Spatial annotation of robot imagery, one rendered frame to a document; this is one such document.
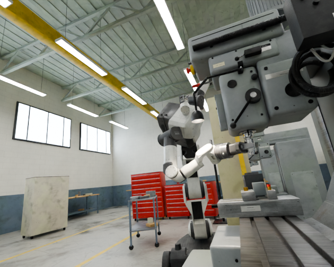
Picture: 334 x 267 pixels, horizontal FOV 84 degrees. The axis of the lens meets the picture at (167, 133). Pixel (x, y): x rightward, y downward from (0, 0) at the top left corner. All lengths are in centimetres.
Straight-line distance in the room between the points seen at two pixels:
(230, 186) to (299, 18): 223
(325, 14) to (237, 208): 82
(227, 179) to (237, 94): 188
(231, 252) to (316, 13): 92
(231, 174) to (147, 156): 888
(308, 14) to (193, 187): 124
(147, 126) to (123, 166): 291
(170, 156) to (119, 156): 1118
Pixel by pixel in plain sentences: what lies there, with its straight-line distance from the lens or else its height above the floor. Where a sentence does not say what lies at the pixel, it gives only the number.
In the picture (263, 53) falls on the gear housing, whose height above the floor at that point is 166.
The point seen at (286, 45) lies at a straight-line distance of 113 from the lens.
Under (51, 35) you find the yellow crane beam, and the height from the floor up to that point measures 489.
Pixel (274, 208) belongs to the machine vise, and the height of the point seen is 94.
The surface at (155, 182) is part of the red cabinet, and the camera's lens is 614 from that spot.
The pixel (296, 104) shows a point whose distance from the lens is 99.
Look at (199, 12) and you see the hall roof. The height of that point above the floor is 618.
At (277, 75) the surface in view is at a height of 152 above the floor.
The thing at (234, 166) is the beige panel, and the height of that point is 121.
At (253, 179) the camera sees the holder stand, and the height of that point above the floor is 105.
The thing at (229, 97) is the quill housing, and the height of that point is 148.
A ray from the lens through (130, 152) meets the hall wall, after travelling 1187.
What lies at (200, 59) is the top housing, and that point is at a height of 173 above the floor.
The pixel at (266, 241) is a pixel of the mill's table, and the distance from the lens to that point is 67.
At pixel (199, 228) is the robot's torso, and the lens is 172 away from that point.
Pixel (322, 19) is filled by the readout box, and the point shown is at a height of 156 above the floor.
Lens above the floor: 110
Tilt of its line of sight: 15 degrees up
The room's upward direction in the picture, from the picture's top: 6 degrees counter-clockwise
